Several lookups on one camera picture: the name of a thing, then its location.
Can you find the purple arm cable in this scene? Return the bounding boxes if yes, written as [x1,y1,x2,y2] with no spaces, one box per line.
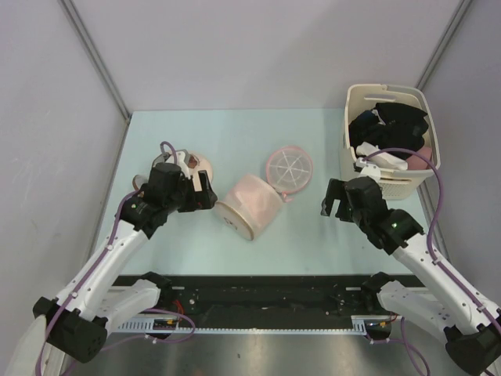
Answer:
[362,148,501,376]
[34,141,196,376]

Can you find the cream plastic laundry basket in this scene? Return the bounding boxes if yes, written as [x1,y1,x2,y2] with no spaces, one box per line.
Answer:
[339,84,441,180]

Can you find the beige bra on table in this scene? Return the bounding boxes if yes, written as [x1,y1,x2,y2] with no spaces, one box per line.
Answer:
[132,151,213,192]

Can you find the black clothes in basket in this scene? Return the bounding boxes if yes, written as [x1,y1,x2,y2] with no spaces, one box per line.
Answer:
[348,103,429,152]

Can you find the pink mesh cylindrical laundry bag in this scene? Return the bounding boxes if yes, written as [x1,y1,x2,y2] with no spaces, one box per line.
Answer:
[214,174,283,241]

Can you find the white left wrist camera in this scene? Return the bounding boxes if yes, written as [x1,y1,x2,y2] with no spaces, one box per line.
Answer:
[171,150,193,180]

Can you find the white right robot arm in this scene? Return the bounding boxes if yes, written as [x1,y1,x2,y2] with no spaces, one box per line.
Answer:
[321,176,500,375]

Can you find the pink round mesh laundry bag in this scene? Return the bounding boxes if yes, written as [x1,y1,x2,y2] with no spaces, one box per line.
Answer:
[265,146,313,202]

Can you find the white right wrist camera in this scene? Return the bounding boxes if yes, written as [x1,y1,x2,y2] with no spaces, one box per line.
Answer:
[355,157,381,182]

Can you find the white garment in basket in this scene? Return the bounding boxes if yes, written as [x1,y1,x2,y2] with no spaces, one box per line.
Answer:
[355,142,408,171]

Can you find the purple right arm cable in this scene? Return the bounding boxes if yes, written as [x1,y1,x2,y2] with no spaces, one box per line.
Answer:
[362,148,501,376]

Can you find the pink garment in basket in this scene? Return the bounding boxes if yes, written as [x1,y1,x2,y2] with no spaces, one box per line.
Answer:
[406,146,432,171]

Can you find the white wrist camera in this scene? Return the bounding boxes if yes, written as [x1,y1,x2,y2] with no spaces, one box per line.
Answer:
[355,157,381,182]
[171,150,193,180]

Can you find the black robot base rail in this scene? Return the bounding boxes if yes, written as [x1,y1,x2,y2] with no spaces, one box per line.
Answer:
[118,273,419,335]

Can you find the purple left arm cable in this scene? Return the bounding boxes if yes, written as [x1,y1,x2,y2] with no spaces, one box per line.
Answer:
[34,141,196,376]

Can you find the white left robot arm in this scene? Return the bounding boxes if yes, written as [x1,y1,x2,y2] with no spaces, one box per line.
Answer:
[33,162,218,363]

